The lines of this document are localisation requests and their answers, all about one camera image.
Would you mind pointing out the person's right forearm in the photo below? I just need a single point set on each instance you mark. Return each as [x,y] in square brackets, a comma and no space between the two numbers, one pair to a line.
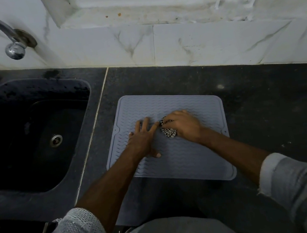
[236,153]

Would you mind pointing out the chrome wall faucet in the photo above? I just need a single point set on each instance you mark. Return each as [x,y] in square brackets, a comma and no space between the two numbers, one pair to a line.
[15,50]

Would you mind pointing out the grey ribbed silicone mat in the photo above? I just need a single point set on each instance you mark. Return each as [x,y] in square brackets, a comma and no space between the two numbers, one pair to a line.
[194,159]

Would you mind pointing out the grey shirt right sleeve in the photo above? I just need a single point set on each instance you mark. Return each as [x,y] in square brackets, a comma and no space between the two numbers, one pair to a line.
[297,186]

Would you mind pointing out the person's right hand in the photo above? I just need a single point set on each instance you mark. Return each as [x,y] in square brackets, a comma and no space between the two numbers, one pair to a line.
[187,125]

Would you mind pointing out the stained marble window sill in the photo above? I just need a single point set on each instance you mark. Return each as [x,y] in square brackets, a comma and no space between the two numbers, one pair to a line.
[148,14]

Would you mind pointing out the person's left hand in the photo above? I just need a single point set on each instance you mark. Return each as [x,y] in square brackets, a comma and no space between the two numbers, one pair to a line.
[141,142]

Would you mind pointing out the person's left forearm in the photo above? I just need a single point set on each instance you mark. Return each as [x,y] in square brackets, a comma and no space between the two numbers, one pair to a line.
[108,187]

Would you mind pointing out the grey shirt body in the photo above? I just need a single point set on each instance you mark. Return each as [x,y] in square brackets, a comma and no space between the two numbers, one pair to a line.
[183,230]

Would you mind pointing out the black kitchen sink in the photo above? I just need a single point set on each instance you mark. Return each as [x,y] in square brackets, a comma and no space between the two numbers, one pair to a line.
[23,146]

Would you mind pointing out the black white checked cloth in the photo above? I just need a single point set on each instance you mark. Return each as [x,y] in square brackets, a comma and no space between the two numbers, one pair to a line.
[168,132]

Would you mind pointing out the round metal sink drain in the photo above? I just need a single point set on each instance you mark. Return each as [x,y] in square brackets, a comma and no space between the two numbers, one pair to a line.
[56,140]

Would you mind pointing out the white mesh left sleeve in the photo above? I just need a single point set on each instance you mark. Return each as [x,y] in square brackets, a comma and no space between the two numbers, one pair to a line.
[75,230]

